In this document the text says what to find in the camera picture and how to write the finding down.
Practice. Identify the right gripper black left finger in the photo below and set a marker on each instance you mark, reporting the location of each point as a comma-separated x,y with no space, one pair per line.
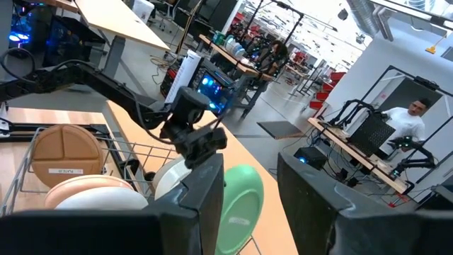
106,233

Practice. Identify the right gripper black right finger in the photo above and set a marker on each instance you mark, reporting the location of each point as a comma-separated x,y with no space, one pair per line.
354,233

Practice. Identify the peach plate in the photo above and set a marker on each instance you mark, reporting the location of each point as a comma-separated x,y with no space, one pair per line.
81,184

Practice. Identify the white bowl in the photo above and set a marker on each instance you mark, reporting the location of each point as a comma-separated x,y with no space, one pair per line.
170,180

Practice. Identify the brown divided plate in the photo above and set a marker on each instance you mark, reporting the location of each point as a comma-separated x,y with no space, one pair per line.
67,148

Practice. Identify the green rimmed white plate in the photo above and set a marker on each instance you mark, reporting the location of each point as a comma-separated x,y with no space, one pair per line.
240,205

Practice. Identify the black background robot arm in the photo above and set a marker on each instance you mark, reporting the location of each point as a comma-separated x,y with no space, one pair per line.
417,156

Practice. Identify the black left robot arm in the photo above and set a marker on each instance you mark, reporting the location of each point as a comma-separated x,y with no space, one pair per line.
106,85

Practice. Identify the black computer blue lights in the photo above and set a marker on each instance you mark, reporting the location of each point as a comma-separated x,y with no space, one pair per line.
212,92
70,42
311,157

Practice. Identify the red black crate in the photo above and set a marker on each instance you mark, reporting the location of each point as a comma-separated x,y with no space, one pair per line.
170,85

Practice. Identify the wooden workbench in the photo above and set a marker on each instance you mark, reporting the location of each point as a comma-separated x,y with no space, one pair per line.
244,69
339,136

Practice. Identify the light wood desk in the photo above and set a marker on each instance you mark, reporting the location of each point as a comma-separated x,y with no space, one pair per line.
247,156
117,25

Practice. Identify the black floor mat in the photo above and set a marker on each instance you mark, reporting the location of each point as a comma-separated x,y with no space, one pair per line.
279,129

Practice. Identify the person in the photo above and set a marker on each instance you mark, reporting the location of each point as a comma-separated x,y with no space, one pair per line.
274,53
403,124

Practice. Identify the black mesh computer case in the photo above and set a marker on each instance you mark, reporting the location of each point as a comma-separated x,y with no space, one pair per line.
371,134

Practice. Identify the white bag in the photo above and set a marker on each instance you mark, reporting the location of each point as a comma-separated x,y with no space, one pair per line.
143,10

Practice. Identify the red storage bins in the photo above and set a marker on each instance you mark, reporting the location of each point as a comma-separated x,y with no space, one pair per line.
336,76

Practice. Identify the yellow hanging sign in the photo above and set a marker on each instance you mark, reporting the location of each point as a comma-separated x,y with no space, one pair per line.
430,49

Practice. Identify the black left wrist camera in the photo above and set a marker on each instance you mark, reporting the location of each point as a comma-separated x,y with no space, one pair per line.
205,145

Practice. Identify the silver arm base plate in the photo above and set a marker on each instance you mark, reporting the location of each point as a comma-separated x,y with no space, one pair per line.
3,127

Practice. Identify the silver ventilation duct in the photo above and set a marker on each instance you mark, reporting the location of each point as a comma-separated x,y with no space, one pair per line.
364,16

